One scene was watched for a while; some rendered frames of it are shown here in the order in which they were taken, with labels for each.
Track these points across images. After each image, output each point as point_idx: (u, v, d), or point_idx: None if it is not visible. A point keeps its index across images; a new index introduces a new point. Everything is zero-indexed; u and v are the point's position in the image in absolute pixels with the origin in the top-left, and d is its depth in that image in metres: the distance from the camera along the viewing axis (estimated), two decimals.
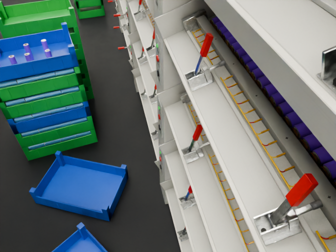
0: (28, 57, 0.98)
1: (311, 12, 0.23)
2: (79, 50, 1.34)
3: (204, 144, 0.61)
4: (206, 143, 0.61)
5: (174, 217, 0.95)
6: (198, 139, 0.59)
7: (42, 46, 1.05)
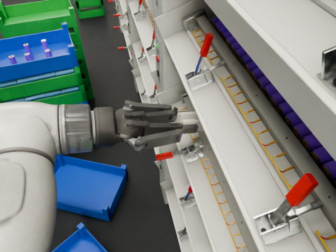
0: (28, 57, 0.98)
1: (311, 12, 0.23)
2: (79, 50, 1.34)
3: None
4: None
5: (174, 217, 0.95)
6: (170, 155, 0.60)
7: (42, 46, 1.05)
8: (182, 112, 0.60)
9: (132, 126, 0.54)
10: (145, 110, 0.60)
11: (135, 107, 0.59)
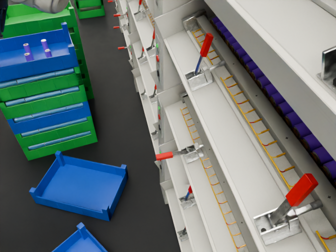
0: (28, 57, 0.98)
1: (311, 12, 0.23)
2: (79, 50, 1.34)
3: None
4: None
5: (174, 217, 0.95)
6: (170, 155, 0.60)
7: (42, 46, 1.05)
8: None
9: None
10: None
11: (3, 11, 0.93)
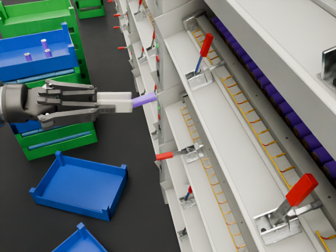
0: (28, 57, 0.98)
1: (311, 12, 0.23)
2: (79, 50, 1.34)
3: None
4: None
5: (174, 217, 0.95)
6: (170, 155, 0.60)
7: (42, 46, 1.05)
8: (102, 112, 0.59)
9: None
10: (65, 117, 0.55)
11: (54, 121, 0.54)
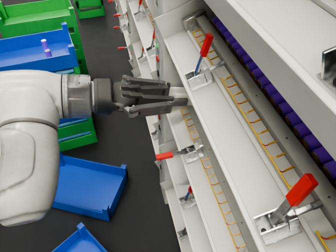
0: None
1: (311, 12, 0.23)
2: (79, 50, 1.34)
3: None
4: None
5: (174, 217, 0.95)
6: (170, 155, 0.60)
7: (42, 46, 1.05)
8: (174, 105, 0.65)
9: None
10: (146, 109, 0.61)
11: (137, 112, 0.60)
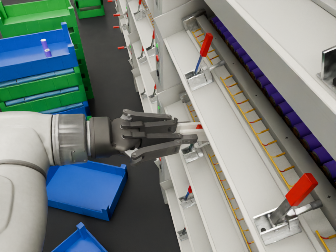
0: None
1: (311, 12, 0.23)
2: (79, 50, 1.34)
3: (204, 144, 0.61)
4: (206, 143, 0.61)
5: (174, 217, 0.95)
6: None
7: (42, 46, 1.05)
8: (182, 123, 0.57)
9: (129, 138, 0.52)
10: (144, 120, 0.58)
11: (134, 116, 0.57)
